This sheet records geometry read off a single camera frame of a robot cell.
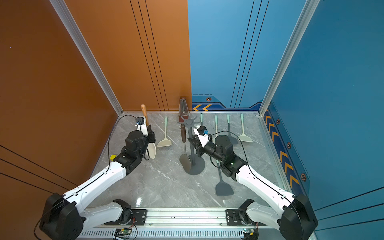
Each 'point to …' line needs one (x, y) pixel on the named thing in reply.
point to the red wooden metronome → (183, 112)
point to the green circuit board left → (124, 230)
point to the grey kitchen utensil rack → (197, 163)
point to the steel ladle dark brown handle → (184, 159)
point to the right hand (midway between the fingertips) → (191, 137)
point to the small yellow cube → (112, 156)
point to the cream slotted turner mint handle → (165, 142)
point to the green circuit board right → (248, 230)
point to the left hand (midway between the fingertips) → (149, 124)
